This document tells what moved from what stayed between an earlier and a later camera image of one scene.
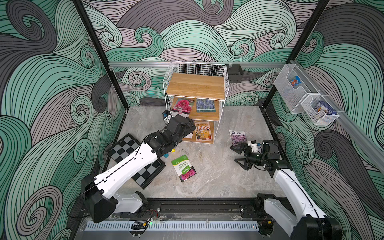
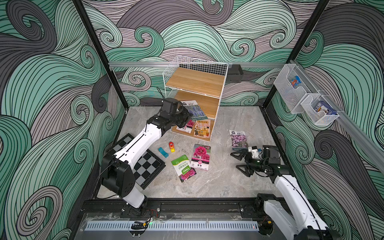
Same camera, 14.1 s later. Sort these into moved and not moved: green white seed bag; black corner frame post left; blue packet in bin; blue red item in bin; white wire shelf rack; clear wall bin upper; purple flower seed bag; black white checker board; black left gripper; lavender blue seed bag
Moved: black left gripper; lavender blue seed bag
Not moved: blue packet in bin; black white checker board; green white seed bag; blue red item in bin; black corner frame post left; purple flower seed bag; clear wall bin upper; white wire shelf rack
